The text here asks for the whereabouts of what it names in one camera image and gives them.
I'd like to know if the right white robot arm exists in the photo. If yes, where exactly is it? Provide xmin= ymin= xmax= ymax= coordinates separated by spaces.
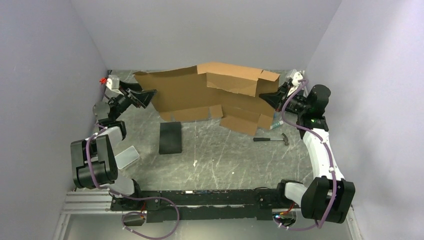
xmin=259 ymin=83 xmax=356 ymax=227

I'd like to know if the white green glue stick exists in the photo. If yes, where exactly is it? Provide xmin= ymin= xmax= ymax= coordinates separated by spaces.
xmin=269 ymin=120 xmax=284 ymax=130

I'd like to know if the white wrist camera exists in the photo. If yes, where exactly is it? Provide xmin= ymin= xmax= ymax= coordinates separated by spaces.
xmin=99 ymin=74 xmax=120 ymax=93
xmin=285 ymin=69 xmax=304 ymax=97

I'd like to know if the silver metal tin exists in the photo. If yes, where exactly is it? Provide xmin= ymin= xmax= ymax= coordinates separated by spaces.
xmin=115 ymin=145 xmax=140 ymax=170

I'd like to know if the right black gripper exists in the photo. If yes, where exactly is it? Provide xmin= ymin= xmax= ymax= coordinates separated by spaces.
xmin=259 ymin=82 xmax=310 ymax=114

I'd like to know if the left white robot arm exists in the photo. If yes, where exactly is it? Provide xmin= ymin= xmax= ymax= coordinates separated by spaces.
xmin=70 ymin=75 xmax=157 ymax=210

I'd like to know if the black rectangular block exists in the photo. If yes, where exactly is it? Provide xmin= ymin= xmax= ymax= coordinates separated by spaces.
xmin=158 ymin=121 xmax=183 ymax=155

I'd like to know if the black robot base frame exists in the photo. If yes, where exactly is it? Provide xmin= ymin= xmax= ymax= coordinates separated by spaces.
xmin=110 ymin=187 xmax=294 ymax=223

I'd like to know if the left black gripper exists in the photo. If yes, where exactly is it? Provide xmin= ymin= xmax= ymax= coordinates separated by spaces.
xmin=110 ymin=80 xmax=157 ymax=120

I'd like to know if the brown cardboard box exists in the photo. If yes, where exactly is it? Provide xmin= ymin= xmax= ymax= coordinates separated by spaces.
xmin=133 ymin=62 xmax=280 ymax=136

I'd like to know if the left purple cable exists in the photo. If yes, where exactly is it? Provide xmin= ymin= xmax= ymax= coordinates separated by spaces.
xmin=85 ymin=127 xmax=181 ymax=240

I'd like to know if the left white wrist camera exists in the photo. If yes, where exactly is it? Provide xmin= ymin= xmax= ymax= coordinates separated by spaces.
xmin=99 ymin=74 xmax=120 ymax=93

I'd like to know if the black handled claw hammer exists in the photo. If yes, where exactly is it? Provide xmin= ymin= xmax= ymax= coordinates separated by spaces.
xmin=253 ymin=133 xmax=290 ymax=146

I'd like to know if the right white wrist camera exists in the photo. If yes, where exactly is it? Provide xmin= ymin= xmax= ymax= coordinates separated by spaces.
xmin=285 ymin=69 xmax=304 ymax=97

